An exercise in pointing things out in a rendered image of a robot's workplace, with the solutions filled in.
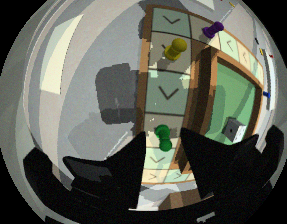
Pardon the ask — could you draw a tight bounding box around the grey die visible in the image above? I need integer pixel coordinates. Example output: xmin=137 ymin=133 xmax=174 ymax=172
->
xmin=224 ymin=119 xmax=247 ymax=144

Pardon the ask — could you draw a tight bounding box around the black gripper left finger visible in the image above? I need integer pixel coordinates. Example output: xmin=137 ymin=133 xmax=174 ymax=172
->
xmin=62 ymin=132 xmax=147 ymax=209

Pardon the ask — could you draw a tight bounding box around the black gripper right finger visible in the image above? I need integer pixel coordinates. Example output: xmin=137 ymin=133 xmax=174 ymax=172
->
xmin=180 ymin=127 xmax=259 ymax=200

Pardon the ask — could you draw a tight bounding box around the purple pawn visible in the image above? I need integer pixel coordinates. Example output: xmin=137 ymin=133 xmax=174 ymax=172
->
xmin=203 ymin=22 xmax=224 ymax=39

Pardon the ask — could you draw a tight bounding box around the green pawn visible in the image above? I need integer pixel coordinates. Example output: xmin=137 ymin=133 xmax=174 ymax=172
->
xmin=155 ymin=124 xmax=172 ymax=152

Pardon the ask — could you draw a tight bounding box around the yellow game pawn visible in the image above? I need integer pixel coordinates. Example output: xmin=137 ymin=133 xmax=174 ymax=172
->
xmin=164 ymin=39 xmax=188 ymax=61

